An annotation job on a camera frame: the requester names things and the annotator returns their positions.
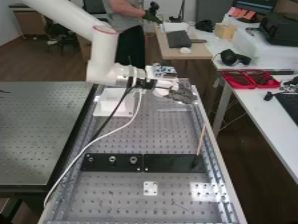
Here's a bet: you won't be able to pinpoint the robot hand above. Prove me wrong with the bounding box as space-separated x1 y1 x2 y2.
145 63 197 105

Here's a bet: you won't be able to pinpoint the small white circuit board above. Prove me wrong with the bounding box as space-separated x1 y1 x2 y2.
142 180 160 197

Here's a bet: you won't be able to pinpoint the wooden desk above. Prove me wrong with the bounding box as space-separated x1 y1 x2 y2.
153 23 222 111

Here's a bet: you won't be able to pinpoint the person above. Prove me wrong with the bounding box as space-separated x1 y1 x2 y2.
102 0 164 70

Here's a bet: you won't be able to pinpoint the small white box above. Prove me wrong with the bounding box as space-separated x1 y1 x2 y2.
92 85 140 118

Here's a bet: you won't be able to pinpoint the black headphones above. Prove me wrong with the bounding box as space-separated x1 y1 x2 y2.
218 48 253 67

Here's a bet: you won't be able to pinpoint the red tray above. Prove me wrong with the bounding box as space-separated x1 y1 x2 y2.
220 70 258 90
245 69 282 89

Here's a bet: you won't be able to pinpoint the thin stick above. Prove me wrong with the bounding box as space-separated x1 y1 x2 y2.
193 124 208 168

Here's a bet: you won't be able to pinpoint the small cardboard box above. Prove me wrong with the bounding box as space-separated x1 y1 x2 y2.
213 23 237 41

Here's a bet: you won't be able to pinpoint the black plate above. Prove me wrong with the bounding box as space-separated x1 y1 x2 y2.
80 152 208 174

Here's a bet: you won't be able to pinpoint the white desk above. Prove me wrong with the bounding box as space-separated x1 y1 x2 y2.
229 74 298 185
194 19 298 128

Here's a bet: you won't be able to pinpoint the black chair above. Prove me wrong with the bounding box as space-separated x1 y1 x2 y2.
45 21 80 56

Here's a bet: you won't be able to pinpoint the clear box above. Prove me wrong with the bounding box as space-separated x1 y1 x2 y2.
39 77 247 224

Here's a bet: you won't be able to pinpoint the black keyboard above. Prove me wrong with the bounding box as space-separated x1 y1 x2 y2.
273 92 298 126

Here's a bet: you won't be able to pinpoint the black equipment case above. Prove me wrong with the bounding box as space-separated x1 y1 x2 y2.
258 12 298 48

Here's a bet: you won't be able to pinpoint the black cable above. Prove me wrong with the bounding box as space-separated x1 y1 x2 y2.
86 78 146 144

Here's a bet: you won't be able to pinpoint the white cable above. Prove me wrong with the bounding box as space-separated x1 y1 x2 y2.
43 87 145 208

